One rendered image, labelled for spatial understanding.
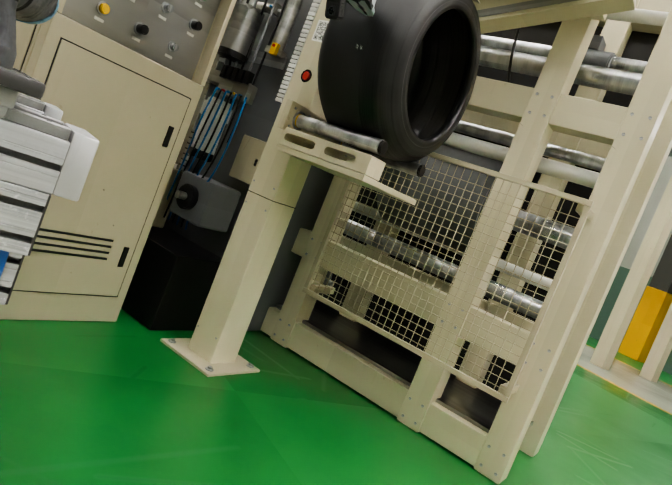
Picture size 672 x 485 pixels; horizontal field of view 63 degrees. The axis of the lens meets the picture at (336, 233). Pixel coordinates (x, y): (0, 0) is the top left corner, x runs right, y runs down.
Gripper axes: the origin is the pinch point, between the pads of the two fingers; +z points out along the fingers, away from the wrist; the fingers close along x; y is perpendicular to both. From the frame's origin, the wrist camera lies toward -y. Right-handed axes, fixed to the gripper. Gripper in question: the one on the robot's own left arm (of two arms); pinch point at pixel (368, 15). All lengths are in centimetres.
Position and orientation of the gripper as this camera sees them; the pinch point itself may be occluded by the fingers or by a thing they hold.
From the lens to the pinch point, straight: 164.6
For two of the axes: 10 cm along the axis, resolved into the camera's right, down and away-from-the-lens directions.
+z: 4.9, 2.5, 8.4
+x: -7.7, -3.3, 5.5
